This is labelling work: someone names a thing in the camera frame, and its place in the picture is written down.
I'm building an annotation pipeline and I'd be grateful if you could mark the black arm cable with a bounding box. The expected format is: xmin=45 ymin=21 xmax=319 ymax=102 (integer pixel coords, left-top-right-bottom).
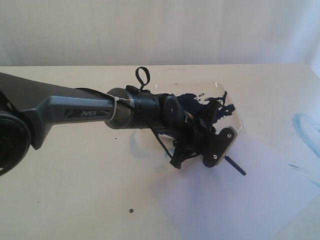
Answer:
xmin=74 ymin=66 xmax=181 ymax=161

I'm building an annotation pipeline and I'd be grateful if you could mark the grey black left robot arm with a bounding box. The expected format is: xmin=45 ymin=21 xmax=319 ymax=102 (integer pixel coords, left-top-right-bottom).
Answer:
xmin=0 ymin=73 xmax=241 ymax=175

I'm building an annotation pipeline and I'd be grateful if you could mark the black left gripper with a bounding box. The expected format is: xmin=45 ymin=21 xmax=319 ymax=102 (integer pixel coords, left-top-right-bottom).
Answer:
xmin=169 ymin=98 xmax=238 ymax=170

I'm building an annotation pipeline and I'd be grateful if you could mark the white zip tie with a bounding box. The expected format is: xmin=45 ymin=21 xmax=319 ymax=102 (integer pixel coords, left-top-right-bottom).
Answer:
xmin=107 ymin=94 xmax=130 ymax=122

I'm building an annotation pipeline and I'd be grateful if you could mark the white square paint plate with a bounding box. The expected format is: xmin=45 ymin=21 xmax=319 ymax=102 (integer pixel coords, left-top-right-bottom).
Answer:
xmin=150 ymin=82 xmax=242 ymax=133

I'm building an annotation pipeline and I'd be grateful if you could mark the white paper sheet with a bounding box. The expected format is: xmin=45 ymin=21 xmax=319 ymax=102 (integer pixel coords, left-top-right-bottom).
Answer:
xmin=150 ymin=135 xmax=320 ymax=240

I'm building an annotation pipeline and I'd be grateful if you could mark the black paintbrush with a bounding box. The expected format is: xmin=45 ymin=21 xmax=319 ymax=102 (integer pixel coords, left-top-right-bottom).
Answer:
xmin=224 ymin=155 xmax=247 ymax=176

